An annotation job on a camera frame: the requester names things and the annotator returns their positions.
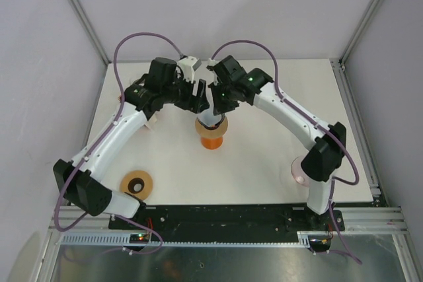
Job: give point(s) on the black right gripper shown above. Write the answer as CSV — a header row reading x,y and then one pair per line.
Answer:
x,y
220,108

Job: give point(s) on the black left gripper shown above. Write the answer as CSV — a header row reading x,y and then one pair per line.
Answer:
x,y
197,104

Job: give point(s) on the white paper coffee filter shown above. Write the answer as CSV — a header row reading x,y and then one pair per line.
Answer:
x,y
208,118

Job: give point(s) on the blue glass dripper cone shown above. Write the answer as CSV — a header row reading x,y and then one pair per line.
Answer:
x,y
214,126

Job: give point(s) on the orange glass flask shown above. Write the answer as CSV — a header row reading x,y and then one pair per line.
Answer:
x,y
211,144

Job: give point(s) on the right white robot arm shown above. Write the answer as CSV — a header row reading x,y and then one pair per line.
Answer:
x,y
325,143

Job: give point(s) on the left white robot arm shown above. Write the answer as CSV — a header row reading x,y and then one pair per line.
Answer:
x,y
80,179

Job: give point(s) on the orange coffee filter box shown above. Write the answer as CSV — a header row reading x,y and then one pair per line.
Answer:
x,y
152,123

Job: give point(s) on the pink glass dripper cone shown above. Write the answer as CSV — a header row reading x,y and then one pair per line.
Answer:
x,y
298,173

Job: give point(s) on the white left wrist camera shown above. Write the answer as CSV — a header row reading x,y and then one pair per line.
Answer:
x,y
188,65

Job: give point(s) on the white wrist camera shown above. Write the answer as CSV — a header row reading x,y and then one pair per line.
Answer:
x,y
188,65
210,67

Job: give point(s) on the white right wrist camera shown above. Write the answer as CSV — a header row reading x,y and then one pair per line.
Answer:
x,y
210,67

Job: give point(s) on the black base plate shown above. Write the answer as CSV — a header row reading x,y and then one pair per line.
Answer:
x,y
256,223

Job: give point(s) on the aluminium frame rail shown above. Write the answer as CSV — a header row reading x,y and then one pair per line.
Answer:
x,y
373,220

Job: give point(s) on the white slotted cable duct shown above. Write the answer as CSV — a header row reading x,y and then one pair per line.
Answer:
x,y
105,239

